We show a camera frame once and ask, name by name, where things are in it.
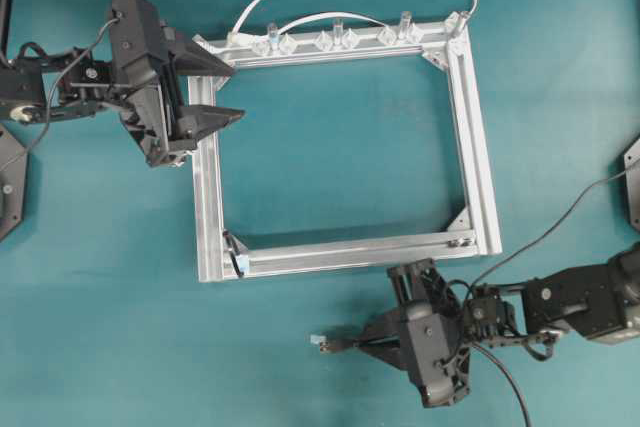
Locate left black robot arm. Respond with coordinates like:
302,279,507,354
1,0,244,167

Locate clear peg left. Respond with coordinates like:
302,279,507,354
267,22,280,55

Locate clear peg middle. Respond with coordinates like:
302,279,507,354
332,18,344,49

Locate clear peg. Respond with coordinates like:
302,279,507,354
332,18,344,49
397,11,412,41
267,22,280,55

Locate square aluminium extrusion frame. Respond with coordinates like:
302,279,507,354
192,12,502,283

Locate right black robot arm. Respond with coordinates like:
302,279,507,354
353,246,639,408

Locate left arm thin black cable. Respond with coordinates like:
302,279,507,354
0,16,121,173

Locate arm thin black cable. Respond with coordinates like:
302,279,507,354
0,16,121,173
469,171,629,298

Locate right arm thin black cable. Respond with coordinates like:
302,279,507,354
469,171,629,298

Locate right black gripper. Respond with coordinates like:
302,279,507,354
357,259,470,408

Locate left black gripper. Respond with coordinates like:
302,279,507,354
109,0,244,167

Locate clear peg right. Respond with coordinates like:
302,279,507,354
397,11,412,41

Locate black usb cable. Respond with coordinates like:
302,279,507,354
309,334,534,427

